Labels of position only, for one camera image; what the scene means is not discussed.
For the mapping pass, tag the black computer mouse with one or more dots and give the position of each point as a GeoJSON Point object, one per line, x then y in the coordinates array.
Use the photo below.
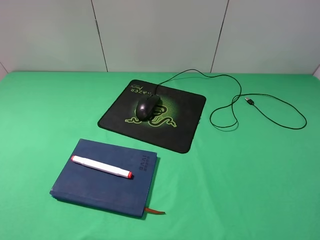
{"type": "Point", "coordinates": [146, 106]}

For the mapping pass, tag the white marker with orange caps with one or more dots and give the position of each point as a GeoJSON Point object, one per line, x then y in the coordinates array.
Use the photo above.
{"type": "Point", "coordinates": [103, 167]}

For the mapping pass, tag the black green logo mouse pad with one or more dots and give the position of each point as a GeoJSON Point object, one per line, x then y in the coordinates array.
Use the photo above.
{"type": "Point", "coordinates": [175, 119]}

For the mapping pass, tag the blue hardcover notebook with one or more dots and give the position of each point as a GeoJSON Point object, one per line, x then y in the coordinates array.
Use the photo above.
{"type": "Point", "coordinates": [85, 186]}

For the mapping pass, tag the orange ribbon bookmark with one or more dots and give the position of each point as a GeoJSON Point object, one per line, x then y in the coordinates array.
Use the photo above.
{"type": "Point", "coordinates": [153, 211]}

